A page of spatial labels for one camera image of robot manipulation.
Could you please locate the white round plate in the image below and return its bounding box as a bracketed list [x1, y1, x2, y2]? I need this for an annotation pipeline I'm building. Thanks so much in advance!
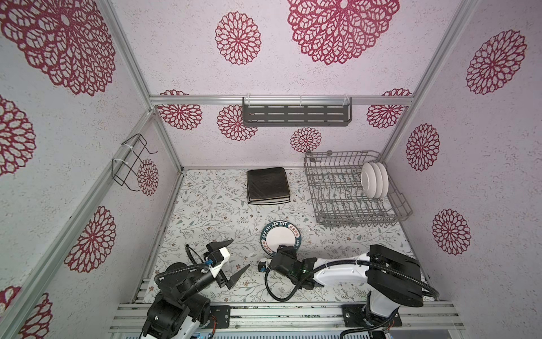
[371, 162, 383, 199]
[361, 162, 377, 199]
[377, 162, 390, 199]
[260, 220, 302, 257]

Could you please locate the black square plate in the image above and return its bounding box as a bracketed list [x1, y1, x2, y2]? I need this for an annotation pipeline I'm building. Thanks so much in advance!
[246, 167, 291, 200]
[248, 197, 291, 202]

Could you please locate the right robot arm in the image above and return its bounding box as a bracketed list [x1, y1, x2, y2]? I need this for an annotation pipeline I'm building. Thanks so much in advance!
[259, 244, 429, 334]

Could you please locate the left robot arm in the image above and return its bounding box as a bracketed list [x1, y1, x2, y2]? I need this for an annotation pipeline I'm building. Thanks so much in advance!
[140, 240, 249, 338]

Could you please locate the floral table mat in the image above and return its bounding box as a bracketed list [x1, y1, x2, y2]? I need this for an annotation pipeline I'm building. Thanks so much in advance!
[143, 168, 436, 305]

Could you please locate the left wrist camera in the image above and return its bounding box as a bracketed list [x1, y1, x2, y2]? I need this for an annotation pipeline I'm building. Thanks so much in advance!
[204, 247, 231, 278]

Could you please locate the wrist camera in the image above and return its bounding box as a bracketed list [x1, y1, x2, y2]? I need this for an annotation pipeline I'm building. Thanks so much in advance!
[258, 260, 271, 273]
[204, 247, 231, 278]

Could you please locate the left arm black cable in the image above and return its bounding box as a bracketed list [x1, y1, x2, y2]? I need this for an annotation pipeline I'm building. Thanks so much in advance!
[153, 243, 213, 285]

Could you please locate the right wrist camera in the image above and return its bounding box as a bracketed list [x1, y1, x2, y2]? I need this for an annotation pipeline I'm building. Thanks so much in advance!
[258, 260, 271, 273]

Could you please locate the grey wire dish rack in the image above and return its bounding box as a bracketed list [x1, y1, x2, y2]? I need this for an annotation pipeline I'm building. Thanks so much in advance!
[303, 151, 413, 227]

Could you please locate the black wire wall holder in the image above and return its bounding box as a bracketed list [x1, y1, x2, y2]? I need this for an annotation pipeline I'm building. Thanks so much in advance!
[110, 134, 159, 196]

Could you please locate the grey wall shelf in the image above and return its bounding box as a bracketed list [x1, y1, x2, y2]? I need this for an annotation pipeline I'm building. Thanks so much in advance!
[241, 97, 352, 127]

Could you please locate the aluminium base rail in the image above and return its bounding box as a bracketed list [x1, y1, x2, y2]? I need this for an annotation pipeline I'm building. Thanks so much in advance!
[107, 277, 467, 339]

